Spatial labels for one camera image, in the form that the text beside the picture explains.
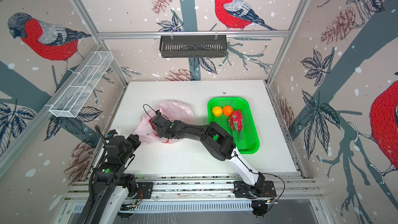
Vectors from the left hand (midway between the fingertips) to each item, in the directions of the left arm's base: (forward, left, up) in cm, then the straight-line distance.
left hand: (137, 134), depth 79 cm
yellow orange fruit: (+19, -43, -7) cm, 48 cm away
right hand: (+9, -8, -12) cm, 17 cm away
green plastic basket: (-2, -61, -10) cm, 62 cm away
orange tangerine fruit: (+19, -50, -6) cm, 54 cm away
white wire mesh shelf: (+9, +27, +17) cm, 34 cm away
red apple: (+8, -5, 0) cm, 10 cm away
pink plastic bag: (+2, -3, -2) cm, 4 cm away
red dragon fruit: (+10, -54, -5) cm, 55 cm away
